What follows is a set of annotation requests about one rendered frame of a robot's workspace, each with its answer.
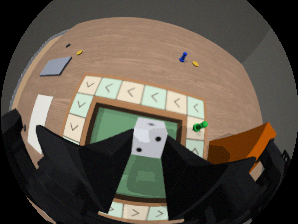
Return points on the green pawn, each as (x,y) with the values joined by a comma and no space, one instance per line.
(197,127)

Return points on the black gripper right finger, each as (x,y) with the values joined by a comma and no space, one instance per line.
(189,179)

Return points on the blue game pawn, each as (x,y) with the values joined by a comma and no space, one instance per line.
(183,57)

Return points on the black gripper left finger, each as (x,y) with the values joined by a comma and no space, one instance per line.
(99,165)

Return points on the white die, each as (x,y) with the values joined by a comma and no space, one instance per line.
(149,138)

